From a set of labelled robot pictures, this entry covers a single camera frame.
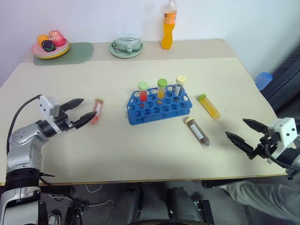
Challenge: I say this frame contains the green placemat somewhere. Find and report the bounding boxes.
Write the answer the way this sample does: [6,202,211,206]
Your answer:
[32,42,95,67]

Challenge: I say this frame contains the pink plate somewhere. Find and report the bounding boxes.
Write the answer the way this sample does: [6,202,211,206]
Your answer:
[30,38,69,57]

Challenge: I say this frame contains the orange toy fruit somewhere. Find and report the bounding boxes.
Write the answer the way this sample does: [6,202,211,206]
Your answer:
[37,34,50,45]

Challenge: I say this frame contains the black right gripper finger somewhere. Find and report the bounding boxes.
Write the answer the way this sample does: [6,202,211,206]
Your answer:
[225,131,255,160]
[242,118,270,135]

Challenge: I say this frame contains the grey cloth shape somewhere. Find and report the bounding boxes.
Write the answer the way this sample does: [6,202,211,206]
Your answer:
[219,179,300,225]

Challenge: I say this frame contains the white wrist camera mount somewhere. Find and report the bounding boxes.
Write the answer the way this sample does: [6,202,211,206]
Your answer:
[268,117,299,151]
[38,95,62,132]

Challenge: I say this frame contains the red liquid tube green cap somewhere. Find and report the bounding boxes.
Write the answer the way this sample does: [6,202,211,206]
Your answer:
[138,81,150,103]

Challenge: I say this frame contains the blue ribbed plastic stack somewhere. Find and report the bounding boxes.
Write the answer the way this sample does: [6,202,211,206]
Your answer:
[254,71,274,91]

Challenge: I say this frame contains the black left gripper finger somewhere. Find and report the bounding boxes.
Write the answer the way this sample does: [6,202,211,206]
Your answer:
[72,111,98,129]
[60,98,85,112]

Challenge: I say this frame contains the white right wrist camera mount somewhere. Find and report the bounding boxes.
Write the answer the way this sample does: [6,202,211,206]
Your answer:
[268,117,299,151]

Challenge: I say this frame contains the pink liquid tube pale cap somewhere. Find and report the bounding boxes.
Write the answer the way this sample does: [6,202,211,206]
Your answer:
[90,97,105,125]

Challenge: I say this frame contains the yellow plate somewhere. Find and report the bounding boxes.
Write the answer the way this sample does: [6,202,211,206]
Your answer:
[32,42,71,60]

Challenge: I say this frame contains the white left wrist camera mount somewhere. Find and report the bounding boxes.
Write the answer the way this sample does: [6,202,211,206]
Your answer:
[38,95,62,132]

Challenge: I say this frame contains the blue test tube rack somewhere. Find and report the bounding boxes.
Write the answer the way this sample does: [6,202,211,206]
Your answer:
[126,87,193,126]

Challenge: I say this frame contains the dark tube cream cap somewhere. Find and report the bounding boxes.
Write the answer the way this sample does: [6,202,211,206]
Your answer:
[173,75,187,97]

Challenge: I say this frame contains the orange soda bottle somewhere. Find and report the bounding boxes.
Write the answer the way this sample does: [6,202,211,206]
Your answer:
[160,0,177,50]

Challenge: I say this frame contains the yellow liquid tube green cap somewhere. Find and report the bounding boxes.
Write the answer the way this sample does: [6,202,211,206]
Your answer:
[197,93,222,120]

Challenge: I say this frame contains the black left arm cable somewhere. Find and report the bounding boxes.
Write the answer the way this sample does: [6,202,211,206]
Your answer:
[6,94,42,153]

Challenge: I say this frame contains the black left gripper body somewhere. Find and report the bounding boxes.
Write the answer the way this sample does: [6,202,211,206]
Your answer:
[54,109,75,133]

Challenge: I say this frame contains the dark purple toy fruit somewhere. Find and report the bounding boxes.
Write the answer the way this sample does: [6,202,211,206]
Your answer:
[41,40,56,53]

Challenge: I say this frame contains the white floor cable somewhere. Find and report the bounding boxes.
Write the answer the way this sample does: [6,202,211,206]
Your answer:
[84,183,113,208]

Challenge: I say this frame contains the black chair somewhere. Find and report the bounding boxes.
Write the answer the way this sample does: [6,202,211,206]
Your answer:
[259,45,300,113]

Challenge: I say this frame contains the brown liquid tube cream cap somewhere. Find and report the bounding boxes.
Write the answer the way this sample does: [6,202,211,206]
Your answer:
[184,116,210,149]

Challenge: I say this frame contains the pale green plate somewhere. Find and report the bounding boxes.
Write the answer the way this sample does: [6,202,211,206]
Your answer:
[108,39,144,60]

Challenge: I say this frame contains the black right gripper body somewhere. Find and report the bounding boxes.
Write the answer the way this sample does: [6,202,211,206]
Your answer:
[248,133,282,162]

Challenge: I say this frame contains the pink toy fruit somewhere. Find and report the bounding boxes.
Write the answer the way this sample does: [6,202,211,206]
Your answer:
[48,29,65,47]

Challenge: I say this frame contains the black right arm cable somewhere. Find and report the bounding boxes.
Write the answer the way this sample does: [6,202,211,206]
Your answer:
[264,142,300,170]

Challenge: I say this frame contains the dark rounded shape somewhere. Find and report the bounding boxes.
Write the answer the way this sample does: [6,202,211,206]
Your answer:
[109,180,213,225]

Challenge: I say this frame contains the clear glass lidded container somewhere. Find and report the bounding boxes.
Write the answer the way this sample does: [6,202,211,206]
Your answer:
[112,36,143,53]

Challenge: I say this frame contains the orange liquid tube green cap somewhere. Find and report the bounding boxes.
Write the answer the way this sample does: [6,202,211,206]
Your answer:
[157,78,168,99]

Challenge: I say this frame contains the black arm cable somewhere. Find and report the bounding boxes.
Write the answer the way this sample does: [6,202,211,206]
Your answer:
[264,142,300,170]
[6,94,42,153]

